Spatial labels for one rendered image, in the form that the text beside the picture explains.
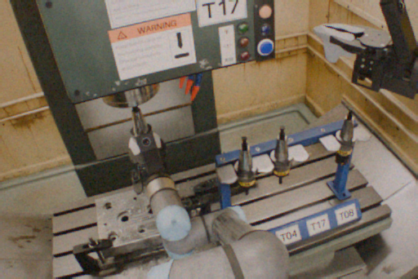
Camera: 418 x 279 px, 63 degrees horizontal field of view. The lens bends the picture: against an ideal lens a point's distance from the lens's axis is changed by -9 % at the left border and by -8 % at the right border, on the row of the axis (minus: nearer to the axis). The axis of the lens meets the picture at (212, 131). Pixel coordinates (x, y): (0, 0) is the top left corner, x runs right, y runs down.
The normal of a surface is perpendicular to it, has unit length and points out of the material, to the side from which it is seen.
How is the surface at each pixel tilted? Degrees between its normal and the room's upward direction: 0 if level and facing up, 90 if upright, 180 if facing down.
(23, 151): 90
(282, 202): 0
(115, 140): 90
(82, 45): 90
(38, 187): 0
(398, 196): 24
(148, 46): 90
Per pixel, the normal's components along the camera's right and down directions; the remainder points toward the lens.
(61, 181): -0.09, -0.78
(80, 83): 0.29, 0.58
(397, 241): -0.47, -0.60
